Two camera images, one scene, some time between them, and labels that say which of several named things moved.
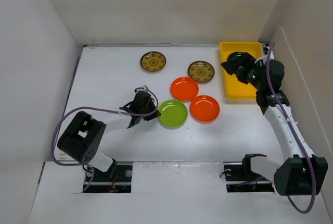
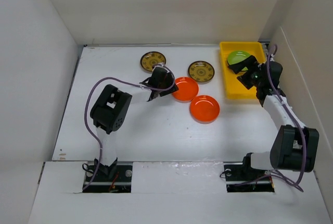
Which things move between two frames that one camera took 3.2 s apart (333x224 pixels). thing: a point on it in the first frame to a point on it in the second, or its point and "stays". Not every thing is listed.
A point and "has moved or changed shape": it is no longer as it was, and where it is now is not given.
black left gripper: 152,115 to 168,80
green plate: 174,114 has moved or changed shape
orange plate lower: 204,109 stays
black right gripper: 240,73 stays
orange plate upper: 184,89 stays
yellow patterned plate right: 202,71 stays
